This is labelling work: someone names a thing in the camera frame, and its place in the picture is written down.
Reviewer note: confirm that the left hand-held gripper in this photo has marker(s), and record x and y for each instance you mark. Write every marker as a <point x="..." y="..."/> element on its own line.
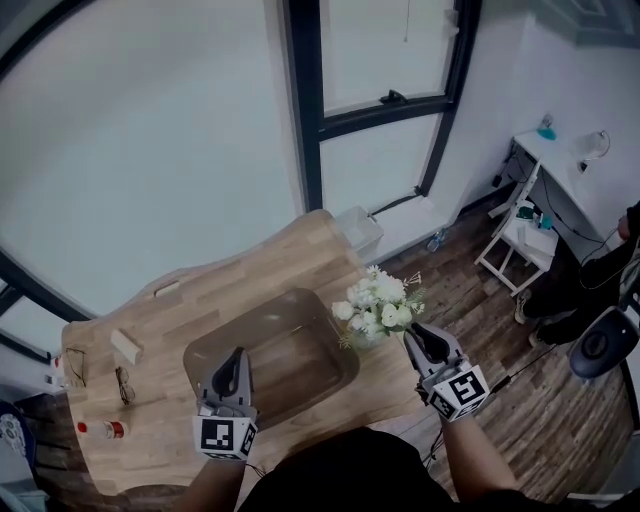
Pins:
<point x="222" y="432"/>

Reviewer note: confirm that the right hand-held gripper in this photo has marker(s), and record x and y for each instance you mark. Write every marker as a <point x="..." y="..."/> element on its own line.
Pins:
<point x="460" y="392"/>

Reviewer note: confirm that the white flowers bouquet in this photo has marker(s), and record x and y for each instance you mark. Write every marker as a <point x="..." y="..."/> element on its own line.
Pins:
<point x="385" y="310"/>

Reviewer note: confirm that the clear plastic tray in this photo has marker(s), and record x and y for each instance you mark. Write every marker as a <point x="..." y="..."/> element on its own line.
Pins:
<point x="300" y="340"/>

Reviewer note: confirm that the person's right forearm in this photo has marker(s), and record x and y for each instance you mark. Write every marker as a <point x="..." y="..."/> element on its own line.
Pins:
<point x="475" y="460"/>

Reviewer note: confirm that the person's left forearm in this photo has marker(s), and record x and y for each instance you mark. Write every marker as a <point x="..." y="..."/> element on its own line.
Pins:
<point x="215" y="487"/>

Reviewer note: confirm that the dark green plastic part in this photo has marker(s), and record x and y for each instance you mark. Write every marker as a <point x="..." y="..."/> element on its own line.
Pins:
<point x="526" y="212"/>

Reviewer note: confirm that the clear bottle blue label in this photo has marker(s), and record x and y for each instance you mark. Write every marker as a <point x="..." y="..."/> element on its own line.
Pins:
<point x="436" y="242"/>

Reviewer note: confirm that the small beige oblong piece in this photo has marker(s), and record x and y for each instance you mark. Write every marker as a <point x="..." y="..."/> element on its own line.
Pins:
<point x="167" y="290"/>

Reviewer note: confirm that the light wooden block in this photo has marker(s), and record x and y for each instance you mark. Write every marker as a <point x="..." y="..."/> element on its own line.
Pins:
<point x="125" y="345"/>

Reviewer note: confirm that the red cap water bottle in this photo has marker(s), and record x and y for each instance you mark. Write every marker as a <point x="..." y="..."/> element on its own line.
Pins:
<point x="107" y="430"/>

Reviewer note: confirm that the clear plastic bin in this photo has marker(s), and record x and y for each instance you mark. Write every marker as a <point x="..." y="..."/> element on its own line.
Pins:
<point x="360" y="227"/>

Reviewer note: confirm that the person's black shirt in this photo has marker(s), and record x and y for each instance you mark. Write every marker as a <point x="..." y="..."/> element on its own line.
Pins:
<point x="340" y="475"/>

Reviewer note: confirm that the white wooden chair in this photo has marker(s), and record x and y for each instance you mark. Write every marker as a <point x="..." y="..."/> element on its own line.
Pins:
<point x="535" y="240"/>

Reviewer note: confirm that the black office chair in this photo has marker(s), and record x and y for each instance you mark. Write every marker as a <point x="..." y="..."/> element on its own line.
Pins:
<point x="595" y="345"/>

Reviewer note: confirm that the teal cup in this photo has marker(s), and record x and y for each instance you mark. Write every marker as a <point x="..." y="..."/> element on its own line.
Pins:
<point x="546" y="221"/>

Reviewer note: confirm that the small clear bottle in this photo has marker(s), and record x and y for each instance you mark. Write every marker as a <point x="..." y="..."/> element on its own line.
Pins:
<point x="57" y="372"/>

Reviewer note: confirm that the blue chair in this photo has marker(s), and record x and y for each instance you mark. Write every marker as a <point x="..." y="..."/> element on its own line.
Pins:
<point x="30" y="440"/>

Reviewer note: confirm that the white desk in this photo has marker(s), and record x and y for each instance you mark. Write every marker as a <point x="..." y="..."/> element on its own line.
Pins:
<point x="560" y="170"/>

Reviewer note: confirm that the white patterned cushion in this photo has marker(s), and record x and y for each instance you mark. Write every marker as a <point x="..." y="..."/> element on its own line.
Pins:
<point x="10" y="432"/>

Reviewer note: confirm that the teal desk object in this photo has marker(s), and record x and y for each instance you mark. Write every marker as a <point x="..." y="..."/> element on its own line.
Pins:
<point x="547" y="131"/>

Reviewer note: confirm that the brown frame glasses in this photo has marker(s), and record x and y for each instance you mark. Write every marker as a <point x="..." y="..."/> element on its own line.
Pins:
<point x="126" y="392"/>

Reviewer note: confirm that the thin black frame glasses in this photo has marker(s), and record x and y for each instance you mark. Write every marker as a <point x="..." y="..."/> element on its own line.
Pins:
<point x="75" y="365"/>

